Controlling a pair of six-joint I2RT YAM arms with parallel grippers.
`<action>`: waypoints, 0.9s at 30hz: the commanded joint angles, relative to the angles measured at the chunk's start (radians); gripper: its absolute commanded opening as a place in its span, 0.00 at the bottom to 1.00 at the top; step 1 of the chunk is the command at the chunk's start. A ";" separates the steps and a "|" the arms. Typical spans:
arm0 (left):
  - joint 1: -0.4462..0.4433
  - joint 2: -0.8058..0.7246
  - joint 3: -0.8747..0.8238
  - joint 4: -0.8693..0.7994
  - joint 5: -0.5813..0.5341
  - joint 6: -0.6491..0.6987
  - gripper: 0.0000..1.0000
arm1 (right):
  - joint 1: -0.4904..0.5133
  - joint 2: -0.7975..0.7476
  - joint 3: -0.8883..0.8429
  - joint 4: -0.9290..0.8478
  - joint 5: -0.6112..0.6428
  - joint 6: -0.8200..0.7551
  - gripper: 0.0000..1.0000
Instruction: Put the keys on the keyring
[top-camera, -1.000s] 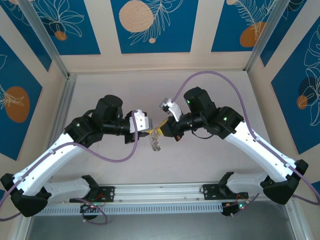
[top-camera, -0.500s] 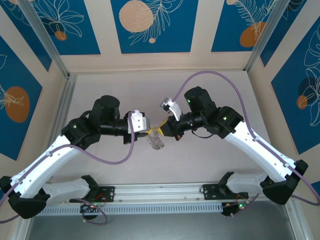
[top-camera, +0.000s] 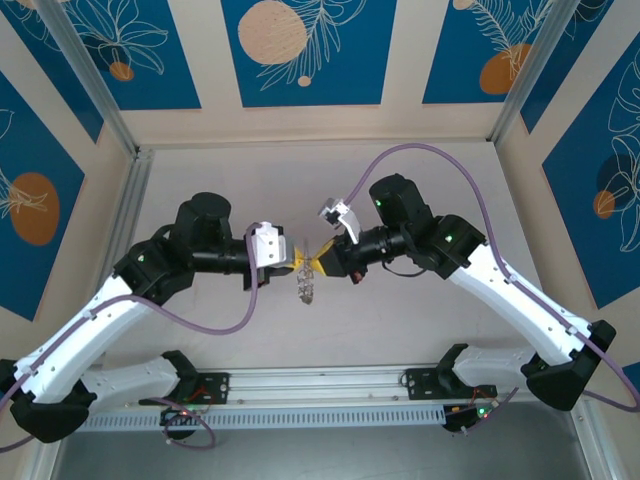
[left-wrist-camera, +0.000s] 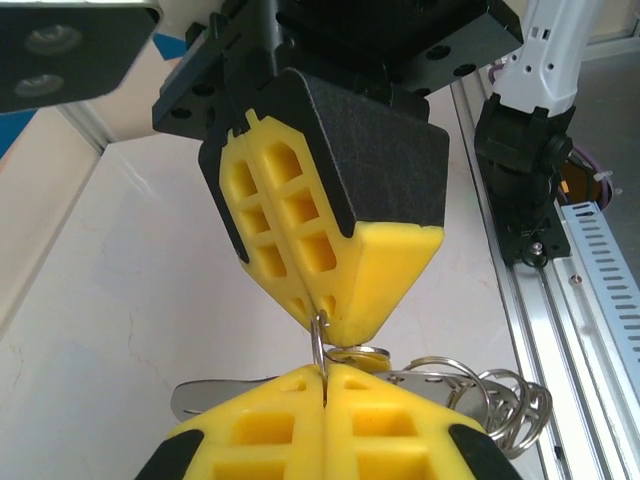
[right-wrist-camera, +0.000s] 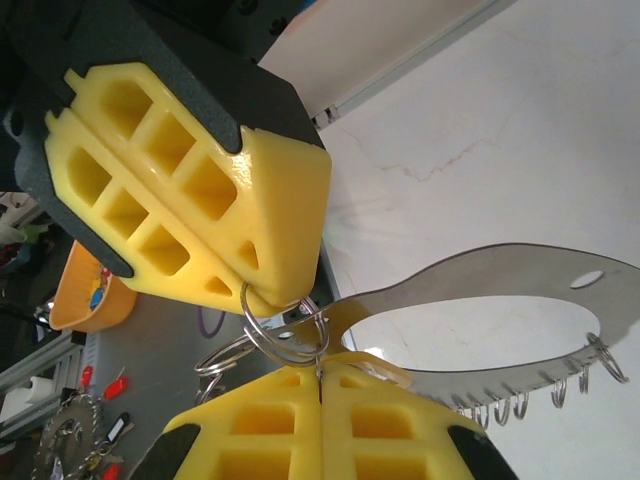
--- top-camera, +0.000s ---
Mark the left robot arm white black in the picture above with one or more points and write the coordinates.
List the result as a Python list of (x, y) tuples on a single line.
[(85, 330)]

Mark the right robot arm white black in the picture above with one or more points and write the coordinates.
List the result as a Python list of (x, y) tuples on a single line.
[(525, 305)]

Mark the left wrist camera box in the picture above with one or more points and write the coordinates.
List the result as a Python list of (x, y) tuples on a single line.
[(270, 245)]

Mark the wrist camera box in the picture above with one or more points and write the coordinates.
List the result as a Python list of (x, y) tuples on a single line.
[(270, 245), (345, 220)]

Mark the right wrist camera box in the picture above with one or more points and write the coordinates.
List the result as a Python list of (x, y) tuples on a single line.
[(345, 220)]

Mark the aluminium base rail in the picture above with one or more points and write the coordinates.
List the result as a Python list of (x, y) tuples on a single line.
[(320, 385)]

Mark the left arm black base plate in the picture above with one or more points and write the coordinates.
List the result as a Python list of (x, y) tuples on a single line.
[(220, 387)]

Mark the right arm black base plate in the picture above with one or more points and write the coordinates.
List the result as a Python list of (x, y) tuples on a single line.
[(417, 382)]

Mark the aluminium frame post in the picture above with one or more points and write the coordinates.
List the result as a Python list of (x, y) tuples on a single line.
[(530, 70), (85, 70)]

